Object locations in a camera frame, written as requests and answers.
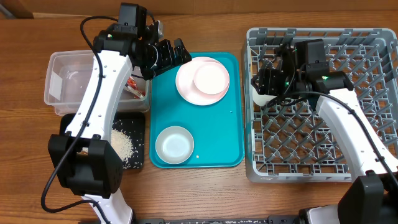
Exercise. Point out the clear plastic bin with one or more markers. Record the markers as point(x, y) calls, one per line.
point(67, 78)

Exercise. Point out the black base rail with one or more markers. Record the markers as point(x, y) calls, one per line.
point(273, 219)

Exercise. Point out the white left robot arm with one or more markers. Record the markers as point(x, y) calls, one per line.
point(83, 158)

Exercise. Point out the white small bowl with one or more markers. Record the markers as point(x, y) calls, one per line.
point(174, 145)

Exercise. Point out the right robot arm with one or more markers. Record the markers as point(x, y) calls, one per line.
point(372, 197)

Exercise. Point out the white rice pile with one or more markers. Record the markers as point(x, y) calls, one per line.
point(122, 144)

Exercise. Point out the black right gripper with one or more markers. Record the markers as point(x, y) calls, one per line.
point(265, 83)

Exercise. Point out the black plastic tray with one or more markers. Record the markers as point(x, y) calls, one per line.
point(136, 130)

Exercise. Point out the pink plate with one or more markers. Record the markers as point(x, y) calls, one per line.
point(188, 90)

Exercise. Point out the cream plastic cup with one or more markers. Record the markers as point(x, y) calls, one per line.
point(261, 100)

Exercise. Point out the grey dishwasher rack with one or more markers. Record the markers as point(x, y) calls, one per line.
point(292, 143)

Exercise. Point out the pink bowl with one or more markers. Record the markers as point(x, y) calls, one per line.
point(211, 78)

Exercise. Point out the red snack wrapper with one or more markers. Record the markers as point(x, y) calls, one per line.
point(131, 86)

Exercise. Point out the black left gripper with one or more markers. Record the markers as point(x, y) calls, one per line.
point(180, 49)

